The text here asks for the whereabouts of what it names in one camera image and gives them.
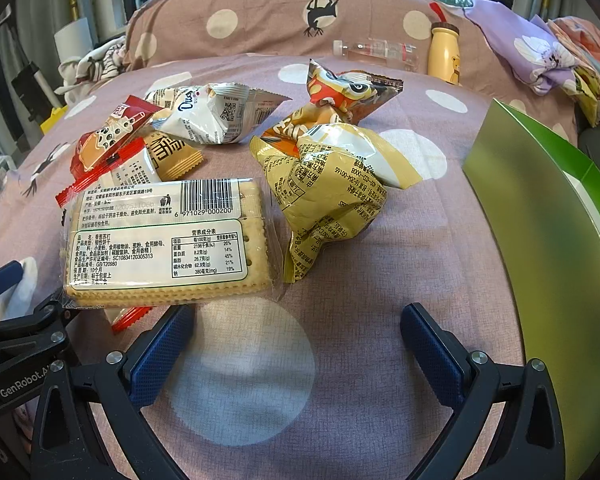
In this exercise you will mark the clear plastic water bottle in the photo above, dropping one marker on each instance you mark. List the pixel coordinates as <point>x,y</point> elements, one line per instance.
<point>381,52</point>

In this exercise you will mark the clear cracker biscuit pack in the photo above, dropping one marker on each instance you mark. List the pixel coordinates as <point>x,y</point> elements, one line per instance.
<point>157,244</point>

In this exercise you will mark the yellow snack bag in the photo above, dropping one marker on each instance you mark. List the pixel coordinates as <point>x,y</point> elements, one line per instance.
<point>332,189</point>

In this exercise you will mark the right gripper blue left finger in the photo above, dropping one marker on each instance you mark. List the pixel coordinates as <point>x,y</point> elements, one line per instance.
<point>66,441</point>

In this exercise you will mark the white popcorn snack bag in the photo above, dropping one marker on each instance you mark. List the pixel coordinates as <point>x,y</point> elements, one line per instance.
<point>212,114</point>

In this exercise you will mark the yellow drink bottle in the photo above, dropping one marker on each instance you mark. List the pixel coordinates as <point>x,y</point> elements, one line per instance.
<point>444,51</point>

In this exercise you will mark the brown polka dot cushion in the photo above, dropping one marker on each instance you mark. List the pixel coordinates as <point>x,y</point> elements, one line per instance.
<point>163,31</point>

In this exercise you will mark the pink patterned cloth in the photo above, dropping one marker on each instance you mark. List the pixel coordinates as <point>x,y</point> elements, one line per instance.
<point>582,39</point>

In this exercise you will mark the striped white cloth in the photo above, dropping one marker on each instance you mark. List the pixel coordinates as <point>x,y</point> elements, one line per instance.
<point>81,75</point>

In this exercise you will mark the yellow small box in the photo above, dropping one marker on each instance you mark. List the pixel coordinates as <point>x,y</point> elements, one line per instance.
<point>55,116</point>

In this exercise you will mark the orange cartoon snack bag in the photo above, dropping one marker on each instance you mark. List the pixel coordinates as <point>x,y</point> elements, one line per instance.
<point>345,97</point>

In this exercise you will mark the red milk tea packet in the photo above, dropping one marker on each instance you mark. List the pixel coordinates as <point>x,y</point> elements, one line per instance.
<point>123,122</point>

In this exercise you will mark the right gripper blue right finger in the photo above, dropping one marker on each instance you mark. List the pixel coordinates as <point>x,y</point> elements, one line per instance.
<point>528,442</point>

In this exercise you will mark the green cardboard box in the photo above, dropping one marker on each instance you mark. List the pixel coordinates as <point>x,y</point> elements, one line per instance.
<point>541,196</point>

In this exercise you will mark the orange rice cracker pack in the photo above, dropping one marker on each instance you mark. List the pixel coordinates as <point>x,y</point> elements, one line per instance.
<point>172,157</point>

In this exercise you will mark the polka dot bed cover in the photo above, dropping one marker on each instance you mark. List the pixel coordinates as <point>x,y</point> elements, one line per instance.
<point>318,385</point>

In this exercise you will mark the white paper roll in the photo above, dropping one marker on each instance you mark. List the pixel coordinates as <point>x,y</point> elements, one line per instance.
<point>74,40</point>

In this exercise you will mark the red-edged white snack pack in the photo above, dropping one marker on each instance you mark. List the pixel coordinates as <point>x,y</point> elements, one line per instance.
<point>130,165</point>

